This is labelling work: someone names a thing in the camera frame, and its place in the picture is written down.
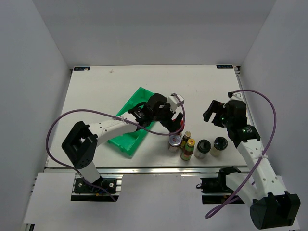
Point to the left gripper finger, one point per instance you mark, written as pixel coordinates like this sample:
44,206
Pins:
169,125
178,119

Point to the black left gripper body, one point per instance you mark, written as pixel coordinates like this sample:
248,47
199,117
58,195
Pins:
165,114

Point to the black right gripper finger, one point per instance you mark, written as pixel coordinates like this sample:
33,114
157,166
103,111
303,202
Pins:
213,108
219,119

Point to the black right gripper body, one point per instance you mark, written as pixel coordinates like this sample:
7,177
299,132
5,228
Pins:
228,121

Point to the red cap sauce bottle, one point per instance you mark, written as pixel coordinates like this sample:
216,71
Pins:
179,130

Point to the silver lid glass jar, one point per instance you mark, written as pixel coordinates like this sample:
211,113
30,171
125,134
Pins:
174,142

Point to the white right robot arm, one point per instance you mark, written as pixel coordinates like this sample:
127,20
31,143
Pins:
270,204

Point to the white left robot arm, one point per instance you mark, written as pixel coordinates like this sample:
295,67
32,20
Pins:
82,140

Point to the yellow label brown bottle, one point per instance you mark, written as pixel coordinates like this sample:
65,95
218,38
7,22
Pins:
186,136

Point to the black grinder white jar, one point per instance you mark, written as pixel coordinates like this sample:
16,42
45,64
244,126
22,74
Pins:
219,145

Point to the black lid spice jar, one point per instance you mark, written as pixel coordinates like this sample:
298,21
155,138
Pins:
202,149

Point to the green label sauce bottle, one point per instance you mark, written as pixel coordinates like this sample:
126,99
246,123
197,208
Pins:
188,149

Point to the blue label sticker right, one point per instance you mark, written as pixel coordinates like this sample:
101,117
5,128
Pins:
224,66

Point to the blue label sticker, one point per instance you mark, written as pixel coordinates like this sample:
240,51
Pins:
86,68
224,66

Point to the green plastic divided bin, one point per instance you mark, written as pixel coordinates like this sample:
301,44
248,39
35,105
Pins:
129,142

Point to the blue label sticker left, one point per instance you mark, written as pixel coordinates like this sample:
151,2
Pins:
86,68

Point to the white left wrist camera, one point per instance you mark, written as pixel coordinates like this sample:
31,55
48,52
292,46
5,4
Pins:
175,101

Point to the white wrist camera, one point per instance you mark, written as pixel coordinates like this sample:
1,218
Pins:
175,101
235,96

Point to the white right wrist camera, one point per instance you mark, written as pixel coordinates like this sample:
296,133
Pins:
235,96

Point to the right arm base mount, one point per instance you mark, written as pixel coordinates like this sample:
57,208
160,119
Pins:
211,191

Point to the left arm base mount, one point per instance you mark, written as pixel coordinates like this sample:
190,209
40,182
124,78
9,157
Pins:
106,190

